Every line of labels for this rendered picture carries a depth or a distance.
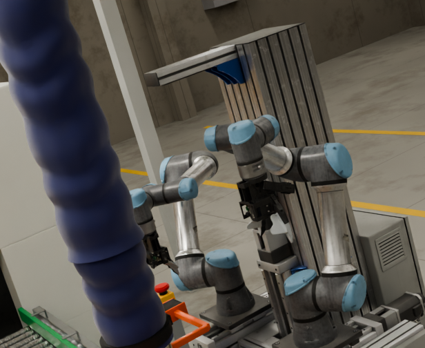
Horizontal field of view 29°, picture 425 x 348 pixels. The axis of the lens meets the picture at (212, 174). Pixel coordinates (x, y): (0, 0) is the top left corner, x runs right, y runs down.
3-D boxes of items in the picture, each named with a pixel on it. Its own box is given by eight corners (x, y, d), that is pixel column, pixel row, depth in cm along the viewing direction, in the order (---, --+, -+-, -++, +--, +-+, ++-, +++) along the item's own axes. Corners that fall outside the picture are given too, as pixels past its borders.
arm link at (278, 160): (285, 155, 278) (201, 117, 239) (314, 150, 272) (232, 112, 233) (284, 188, 275) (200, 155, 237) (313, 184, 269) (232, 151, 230)
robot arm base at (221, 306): (241, 295, 325) (234, 272, 323) (262, 302, 312) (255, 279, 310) (210, 311, 318) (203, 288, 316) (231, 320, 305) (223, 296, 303)
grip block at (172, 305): (157, 320, 293) (153, 307, 292) (177, 309, 297) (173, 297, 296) (168, 324, 286) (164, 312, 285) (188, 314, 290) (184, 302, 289)
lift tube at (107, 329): (94, 351, 256) (-19, 30, 231) (154, 321, 266) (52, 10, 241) (123, 371, 237) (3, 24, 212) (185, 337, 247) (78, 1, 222)
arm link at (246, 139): (259, 116, 223) (244, 126, 216) (269, 154, 225) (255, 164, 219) (235, 120, 227) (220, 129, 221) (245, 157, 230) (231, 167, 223)
